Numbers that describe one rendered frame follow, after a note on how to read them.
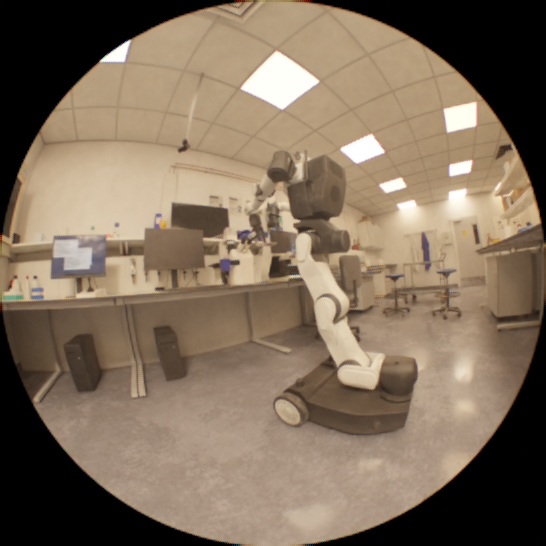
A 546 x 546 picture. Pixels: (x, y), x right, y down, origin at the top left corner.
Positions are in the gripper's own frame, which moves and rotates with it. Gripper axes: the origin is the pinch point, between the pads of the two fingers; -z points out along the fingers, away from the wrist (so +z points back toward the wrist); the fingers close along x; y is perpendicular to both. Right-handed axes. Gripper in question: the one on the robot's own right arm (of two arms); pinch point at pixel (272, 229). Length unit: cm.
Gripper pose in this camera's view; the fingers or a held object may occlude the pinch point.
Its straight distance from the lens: 147.4
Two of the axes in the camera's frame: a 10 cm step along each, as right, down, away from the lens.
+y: -7.7, -1.7, -6.2
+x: -6.3, 0.9, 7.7
